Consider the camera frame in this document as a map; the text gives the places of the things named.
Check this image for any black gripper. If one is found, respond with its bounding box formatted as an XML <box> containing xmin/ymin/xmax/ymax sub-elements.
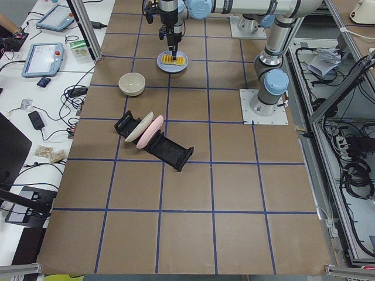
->
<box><xmin>159</xmin><ymin>23</ymin><xmax>183</xmax><ymax>61</ymax></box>

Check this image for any ridged yellow bread roll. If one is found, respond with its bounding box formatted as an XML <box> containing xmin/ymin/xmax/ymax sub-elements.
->
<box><xmin>161</xmin><ymin>54</ymin><xmax>186</xmax><ymax>66</ymax></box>

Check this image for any blue plate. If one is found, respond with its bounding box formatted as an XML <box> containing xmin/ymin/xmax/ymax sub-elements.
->
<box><xmin>157</xmin><ymin>50</ymin><xmax>189</xmax><ymax>73</ymax></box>

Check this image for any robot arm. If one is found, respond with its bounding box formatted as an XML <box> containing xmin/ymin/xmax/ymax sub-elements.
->
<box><xmin>251</xmin><ymin>1</ymin><xmax>321</xmax><ymax>116</ymax></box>
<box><xmin>153</xmin><ymin>1</ymin><xmax>300</xmax><ymax>61</ymax></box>

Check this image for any cream plate in rack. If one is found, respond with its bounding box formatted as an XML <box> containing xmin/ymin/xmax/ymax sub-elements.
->
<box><xmin>125</xmin><ymin>111</ymin><xmax>154</xmax><ymax>142</ymax></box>

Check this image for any pink plate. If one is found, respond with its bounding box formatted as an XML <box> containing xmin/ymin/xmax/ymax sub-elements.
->
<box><xmin>136</xmin><ymin>115</ymin><xmax>164</xmax><ymax>149</ymax></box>

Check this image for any black plate rack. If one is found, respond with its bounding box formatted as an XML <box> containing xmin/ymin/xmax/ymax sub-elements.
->
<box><xmin>114</xmin><ymin>111</ymin><xmax>194</xmax><ymax>172</ymax></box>

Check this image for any cream bowl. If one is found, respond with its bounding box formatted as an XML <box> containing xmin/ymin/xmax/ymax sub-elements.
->
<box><xmin>118</xmin><ymin>73</ymin><xmax>146</xmax><ymax>97</ymax></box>

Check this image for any black power adapter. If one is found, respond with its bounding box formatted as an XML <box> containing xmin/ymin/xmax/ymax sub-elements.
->
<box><xmin>90</xmin><ymin>21</ymin><xmax>107</xmax><ymax>29</ymax></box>

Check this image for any green white carton box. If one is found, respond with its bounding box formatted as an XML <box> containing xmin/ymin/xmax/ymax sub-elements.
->
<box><xmin>69</xmin><ymin>40</ymin><xmax>90</xmax><ymax>57</ymax></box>

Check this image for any teach pendant tablet far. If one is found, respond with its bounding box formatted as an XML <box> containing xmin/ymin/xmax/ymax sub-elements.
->
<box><xmin>36</xmin><ymin>5</ymin><xmax>74</xmax><ymax>32</ymax></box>

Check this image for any teach pendant tablet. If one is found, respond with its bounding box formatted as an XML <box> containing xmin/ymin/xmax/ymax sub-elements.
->
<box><xmin>22</xmin><ymin>43</ymin><xmax>64</xmax><ymax>78</ymax></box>
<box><xmin>36</xmin><ymin>5</ymin><xmax>74</xmax><ymax>32</ymax></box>

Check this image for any teach pendant tablet near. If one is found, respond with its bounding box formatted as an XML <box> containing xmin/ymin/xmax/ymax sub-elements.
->
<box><xmin>22</xmin><ymin>43</ymin><xmax>64</xmax><ymax>78</ymax></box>

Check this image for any black phone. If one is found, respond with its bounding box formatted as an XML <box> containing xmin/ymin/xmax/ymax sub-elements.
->
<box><xmin>28</xmin><ymin>111</ymin><xmax>45</xmax><ymax>130</ymax></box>

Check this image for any black monitor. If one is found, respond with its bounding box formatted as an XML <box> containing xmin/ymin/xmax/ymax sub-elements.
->
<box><xmin>0</xmin><ymin>114</ymin><xmax>32</xmax><ymax>191</ymax></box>

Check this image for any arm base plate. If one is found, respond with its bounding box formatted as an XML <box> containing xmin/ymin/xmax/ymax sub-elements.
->
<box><xmin>239</xmin><ymin>89</ymin><xmax>289</xmax><ymax>126</ymax></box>
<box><xmin>229</xmin><ymin>15</ymin><xmax>267</xmax><ymax>40</ymax></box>

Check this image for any aluminium frame post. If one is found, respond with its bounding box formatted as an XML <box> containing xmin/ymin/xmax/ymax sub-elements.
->
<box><xmin>66</xmin><ymin>0</ymin><xmax>103</xmax><ymax>61</ymax></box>

